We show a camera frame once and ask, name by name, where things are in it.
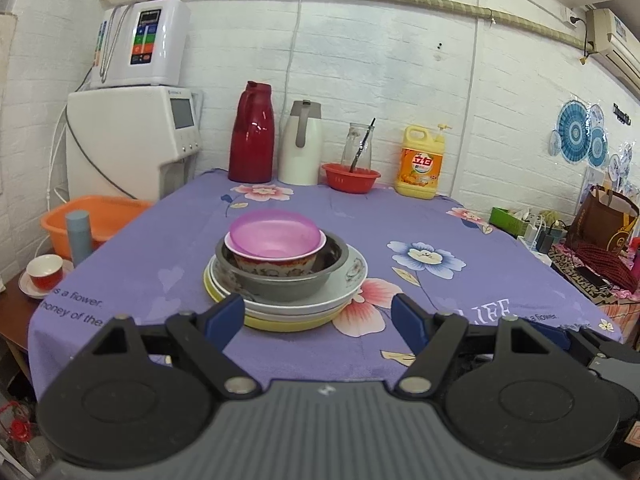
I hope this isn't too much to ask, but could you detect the metal flexible hose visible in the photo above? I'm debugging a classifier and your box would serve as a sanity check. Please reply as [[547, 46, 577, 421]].
[[99, 5, 126, 83]]

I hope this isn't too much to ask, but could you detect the white thermos jug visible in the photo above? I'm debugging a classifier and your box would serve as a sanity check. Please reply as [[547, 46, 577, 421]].
[[278, 100, 324, 187]]

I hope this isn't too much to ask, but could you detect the orange plastic basin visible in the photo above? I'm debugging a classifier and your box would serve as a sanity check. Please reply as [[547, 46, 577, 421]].
[[40, 195, 153, 261]]

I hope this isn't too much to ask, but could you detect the black stirring stick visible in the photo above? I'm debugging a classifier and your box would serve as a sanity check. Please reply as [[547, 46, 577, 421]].
[[350, 118, 376, 173]]

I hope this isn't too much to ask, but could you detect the white floral plate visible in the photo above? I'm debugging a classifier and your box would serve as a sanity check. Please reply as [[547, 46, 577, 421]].
[[209, 242, 369, 311]]

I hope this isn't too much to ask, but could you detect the yellow plate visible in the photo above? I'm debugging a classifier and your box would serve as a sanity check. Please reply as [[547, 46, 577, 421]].
[[202, 265, 351, 333]]

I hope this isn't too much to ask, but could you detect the red cup on saucer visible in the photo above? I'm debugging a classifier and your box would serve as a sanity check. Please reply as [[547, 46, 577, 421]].
[[18, 259, 75, 300]]

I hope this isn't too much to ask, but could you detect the plain white plate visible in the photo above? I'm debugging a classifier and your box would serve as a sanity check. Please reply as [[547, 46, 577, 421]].
[[210, 280, 358, 322]]

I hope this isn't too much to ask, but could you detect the red patterned ceramic bowl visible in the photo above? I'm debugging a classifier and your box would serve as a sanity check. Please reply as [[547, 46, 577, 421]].
[[223, 230, 327, 279]]

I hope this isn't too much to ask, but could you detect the red thermos jug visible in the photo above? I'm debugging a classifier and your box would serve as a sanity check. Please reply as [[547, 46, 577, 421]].
[[228, 81, 276, 184]]

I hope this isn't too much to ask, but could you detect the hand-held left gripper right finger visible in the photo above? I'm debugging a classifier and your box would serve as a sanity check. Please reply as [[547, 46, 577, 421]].
[[391, 294, 571, 401]]

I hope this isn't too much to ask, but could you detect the purple floral tablecloth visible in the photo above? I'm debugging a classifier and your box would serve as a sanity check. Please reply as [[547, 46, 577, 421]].
[[27, 169, 626, 403]]

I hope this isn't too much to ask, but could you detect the red teacup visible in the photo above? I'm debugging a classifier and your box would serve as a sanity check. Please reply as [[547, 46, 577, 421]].
[[26, 254, 65, 292]]

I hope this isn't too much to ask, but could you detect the yellow detergent bottle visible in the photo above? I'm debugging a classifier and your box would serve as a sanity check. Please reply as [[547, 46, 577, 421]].
[[395, 123, 451, 200]]

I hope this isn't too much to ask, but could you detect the purple plastic bowl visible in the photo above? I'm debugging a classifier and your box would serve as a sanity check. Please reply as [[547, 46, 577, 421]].
[[228, 210, 321, 261]]

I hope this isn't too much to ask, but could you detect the white wall cable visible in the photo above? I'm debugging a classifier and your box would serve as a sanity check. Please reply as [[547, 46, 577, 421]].
[[452, 0, 481, 196]]

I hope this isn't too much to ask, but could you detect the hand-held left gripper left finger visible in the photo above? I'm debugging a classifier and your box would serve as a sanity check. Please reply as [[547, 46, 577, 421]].
[[67, 294, 263, 401]]

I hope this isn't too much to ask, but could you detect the blue grey bottle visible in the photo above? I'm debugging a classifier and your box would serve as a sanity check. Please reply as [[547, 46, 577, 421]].
[[65, 211, 93, 267]]

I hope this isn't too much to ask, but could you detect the stainless steel bowl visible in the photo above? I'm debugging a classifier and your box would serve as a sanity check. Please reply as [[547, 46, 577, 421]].
[[215, 232, 349, 302]]

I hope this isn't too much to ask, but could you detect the green box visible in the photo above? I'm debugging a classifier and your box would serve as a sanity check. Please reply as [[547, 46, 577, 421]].
[[489, 206, 531, 236]]

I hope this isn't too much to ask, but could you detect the white water purifier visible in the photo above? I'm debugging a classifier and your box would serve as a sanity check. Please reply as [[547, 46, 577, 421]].
[[90, 0, 192, 91]]

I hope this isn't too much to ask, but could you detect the dark charger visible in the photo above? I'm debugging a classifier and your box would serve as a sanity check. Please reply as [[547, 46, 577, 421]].
[[542, 225, 568, 253]]

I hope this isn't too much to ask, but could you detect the white power strip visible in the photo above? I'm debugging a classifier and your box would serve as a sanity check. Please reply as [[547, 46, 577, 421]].
[[520, 235, 556, 263]]

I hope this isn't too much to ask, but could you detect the brown paper bag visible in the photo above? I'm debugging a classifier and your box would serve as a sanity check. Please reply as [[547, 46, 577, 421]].
[[565, 185, 640, 258]]

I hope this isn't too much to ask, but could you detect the white water dispenser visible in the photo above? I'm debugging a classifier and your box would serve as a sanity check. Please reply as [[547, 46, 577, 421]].
[[66, 86, 203, 202]]

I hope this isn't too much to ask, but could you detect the red knitted cloth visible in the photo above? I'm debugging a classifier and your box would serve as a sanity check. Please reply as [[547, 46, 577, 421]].
[[575, 242, 640, 293]]

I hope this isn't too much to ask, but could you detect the wooden side table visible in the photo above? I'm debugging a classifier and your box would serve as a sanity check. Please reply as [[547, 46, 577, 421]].
[[0, 260, 76, 376]]

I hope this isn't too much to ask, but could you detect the black smartphone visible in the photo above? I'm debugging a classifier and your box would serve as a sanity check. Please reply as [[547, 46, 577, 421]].
[[575, 266, 613, 291]]

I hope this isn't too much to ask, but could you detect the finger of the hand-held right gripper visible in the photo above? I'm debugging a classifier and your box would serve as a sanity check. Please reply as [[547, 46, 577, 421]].
[[522, 321, 624, 361]]

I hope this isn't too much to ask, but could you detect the large blue paper fan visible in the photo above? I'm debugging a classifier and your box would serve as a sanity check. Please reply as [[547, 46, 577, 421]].
[[557, 101, 593, 163]]

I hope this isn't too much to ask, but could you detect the red plastic basket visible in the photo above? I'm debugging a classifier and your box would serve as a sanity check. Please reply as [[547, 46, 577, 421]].
[[321, 162, 382, 194]]

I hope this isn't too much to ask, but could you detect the grey cable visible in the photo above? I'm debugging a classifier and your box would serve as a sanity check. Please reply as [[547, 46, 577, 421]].
[[62, 105, 138, 201]]

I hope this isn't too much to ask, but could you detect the white air conditioner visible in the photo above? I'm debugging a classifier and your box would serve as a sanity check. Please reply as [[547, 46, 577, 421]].
[[585, 7, 640, 91]]

